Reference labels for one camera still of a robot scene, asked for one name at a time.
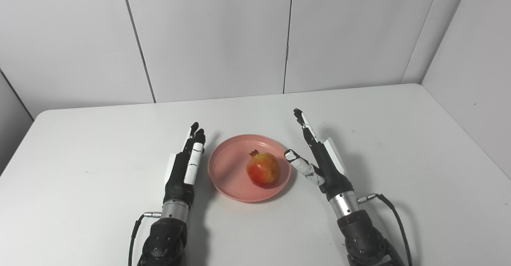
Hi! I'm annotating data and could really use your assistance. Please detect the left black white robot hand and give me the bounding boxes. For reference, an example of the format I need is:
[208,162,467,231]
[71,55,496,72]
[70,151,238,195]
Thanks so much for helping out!
[163,122,206,207]

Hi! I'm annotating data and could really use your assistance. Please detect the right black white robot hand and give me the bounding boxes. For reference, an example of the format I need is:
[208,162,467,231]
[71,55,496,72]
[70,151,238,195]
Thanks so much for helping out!
[284,108,355,202]

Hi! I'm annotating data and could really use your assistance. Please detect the pink round plate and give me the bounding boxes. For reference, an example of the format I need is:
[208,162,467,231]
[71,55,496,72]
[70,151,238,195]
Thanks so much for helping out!
[208,134,292,203]

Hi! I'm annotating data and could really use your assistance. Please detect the red pomegranate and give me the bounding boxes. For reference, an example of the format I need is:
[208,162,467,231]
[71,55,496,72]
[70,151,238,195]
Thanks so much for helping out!
[246,150,281,189]

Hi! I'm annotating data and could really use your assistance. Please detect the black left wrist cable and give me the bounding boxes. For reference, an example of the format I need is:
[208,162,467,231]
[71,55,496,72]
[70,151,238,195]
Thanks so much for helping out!
[128,212,162,266]

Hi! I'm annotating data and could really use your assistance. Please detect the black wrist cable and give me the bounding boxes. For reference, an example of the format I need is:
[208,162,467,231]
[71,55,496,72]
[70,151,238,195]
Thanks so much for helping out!
[128,212,162,266]
[357,193,413,266]

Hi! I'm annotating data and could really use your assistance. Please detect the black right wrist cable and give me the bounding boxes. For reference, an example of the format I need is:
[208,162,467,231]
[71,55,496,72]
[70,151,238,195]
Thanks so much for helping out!
[357,193,413,266]

